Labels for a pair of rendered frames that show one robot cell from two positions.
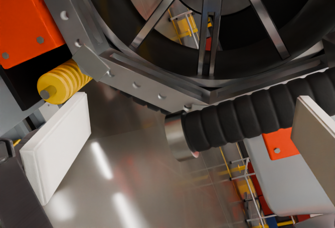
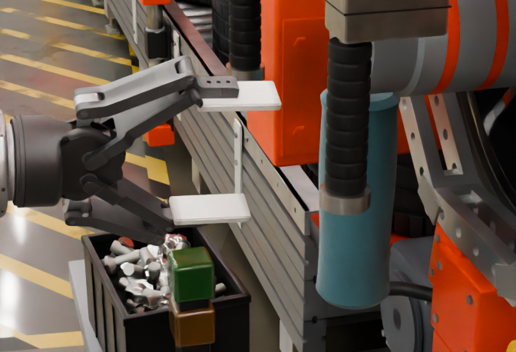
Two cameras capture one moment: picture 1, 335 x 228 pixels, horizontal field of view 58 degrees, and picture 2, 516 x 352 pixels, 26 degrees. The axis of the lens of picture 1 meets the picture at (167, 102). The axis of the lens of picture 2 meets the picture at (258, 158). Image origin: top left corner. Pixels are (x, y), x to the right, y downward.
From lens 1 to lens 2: 0.99 m
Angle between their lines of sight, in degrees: 87
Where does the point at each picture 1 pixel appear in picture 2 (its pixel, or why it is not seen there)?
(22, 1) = (448, 270)
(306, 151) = (246, 105)
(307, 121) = (249, 92)
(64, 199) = not seen: outside the picture
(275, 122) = (329, 113)
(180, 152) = (322, 201)
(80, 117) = (229, 200)
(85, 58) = (503, 281)
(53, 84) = not seen: outside the picture
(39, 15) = (460, 270)
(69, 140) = (210, 206)
